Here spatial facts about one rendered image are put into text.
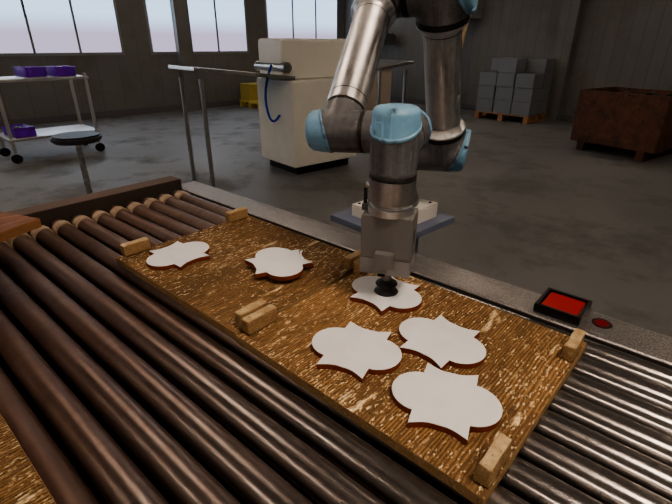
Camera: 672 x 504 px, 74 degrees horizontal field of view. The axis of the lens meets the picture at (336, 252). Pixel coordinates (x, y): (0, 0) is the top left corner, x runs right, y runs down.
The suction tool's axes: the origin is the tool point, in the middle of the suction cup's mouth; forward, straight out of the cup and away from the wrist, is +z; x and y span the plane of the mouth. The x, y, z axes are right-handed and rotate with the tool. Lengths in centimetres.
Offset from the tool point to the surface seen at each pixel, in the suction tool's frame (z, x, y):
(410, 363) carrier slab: 1.0, -17.5, 7.3
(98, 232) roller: 3, 12, -75
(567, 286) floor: 94, 202, 76
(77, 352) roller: 3, -28, -42
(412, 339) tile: 0.0, -13.1, 6.8
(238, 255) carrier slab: 1.0, 6.7, -33.3
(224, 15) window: -94, 904, -551
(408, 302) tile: 0.0, -2.7, 4.5
